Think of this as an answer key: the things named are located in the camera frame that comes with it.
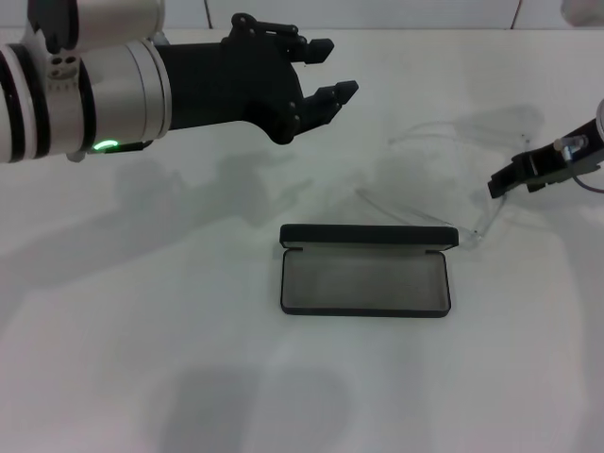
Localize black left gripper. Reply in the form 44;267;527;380
154;13;360;146

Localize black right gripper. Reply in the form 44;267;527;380
487;119;604;200

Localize clear transparent glasses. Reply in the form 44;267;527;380
356;106;540;250

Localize black glasses case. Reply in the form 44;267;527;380
278;222;461;320

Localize right gripper bluish cable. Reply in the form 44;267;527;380
571;173;604;193

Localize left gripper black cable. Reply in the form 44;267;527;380
103;140;155;155

